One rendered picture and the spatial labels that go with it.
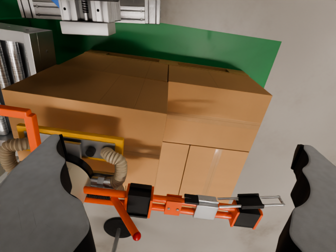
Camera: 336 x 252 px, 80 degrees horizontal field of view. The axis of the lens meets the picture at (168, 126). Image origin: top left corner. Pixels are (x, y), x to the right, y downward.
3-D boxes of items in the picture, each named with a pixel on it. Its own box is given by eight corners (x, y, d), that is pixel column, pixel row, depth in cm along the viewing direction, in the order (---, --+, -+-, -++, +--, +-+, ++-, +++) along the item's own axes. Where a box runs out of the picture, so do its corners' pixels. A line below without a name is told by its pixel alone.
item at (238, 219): (226, 213, 71) (230, 227, 66) (233, 199, 67) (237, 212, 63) (249, 216, 71) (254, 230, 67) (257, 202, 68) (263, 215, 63)
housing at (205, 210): (191, 207, 70) (192, 218, 66) (195, 193, 66) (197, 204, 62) (211, 209, 70) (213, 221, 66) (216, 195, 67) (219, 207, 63)
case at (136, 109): (63, 128, 126) (22, 173, 91) (56, 64, 107) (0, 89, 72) (158, 142, 130) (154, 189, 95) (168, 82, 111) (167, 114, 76)
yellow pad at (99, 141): (25, 147, 70) (15, 156, 66) (19, 122, 66) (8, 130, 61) (122, 160, 73) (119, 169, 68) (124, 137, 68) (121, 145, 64)
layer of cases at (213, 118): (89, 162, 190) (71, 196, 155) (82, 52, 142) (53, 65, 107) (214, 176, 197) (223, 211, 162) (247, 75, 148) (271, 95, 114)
